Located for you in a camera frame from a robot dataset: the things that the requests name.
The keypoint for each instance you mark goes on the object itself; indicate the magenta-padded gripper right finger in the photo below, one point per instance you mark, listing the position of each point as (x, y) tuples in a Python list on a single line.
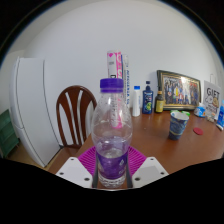
[(150, 170)]

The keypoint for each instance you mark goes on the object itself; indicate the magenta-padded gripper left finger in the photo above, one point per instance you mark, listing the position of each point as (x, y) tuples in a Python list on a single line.
[(74, 170)]

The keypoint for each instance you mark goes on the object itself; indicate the clear purple-capped water bottle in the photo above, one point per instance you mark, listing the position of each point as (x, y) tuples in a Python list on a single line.
[(111, 133)]

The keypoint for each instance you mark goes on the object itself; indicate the blue patterned ceramic mug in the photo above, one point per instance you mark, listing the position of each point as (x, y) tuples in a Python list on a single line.
[(177, 126)]

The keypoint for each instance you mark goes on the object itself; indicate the brown wooden chair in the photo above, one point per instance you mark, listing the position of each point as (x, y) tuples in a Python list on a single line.
[(61, 110)]

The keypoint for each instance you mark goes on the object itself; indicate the amber yellow-labelled pump bottle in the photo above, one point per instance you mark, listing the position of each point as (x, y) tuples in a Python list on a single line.
[(159, 103)]

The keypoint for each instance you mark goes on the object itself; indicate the white blue-capped lotion bottle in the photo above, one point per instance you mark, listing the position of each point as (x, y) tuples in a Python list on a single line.
[(136, 103)]

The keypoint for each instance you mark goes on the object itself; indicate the dark blue pump bottle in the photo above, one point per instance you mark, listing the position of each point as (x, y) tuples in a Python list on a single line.
[(147, 100)]

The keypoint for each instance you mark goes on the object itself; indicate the white refrigerator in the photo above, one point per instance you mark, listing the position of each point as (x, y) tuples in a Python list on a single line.
[(33, 106)]

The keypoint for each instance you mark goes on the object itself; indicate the green plastic crate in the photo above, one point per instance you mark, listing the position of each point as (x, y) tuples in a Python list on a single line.
[(7, 133)]

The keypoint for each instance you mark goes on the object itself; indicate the framed group picture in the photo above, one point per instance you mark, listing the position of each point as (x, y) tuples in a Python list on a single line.
[(178, 90)]

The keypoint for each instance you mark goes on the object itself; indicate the blue detergent bottle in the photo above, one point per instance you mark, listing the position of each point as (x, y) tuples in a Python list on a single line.
[(221, 116)]

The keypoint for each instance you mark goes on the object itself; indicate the white paper gift bag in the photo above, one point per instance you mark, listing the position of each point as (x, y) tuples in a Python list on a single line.
[(212, 100)]

